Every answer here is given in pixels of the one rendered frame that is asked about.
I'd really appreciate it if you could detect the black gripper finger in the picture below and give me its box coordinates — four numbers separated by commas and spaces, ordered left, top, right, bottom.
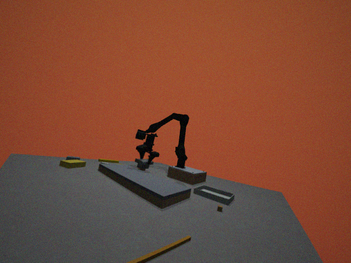
138, 151, 145, 159
148, 156, 154, 164

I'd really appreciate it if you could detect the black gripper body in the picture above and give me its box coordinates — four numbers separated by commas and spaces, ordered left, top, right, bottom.
144, 141, 159, 157

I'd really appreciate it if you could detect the yellow flat block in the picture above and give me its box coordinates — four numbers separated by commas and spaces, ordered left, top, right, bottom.
59, 159, 86, 169

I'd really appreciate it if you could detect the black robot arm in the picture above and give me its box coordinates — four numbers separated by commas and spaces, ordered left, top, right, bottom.
135, 113, 189, 168

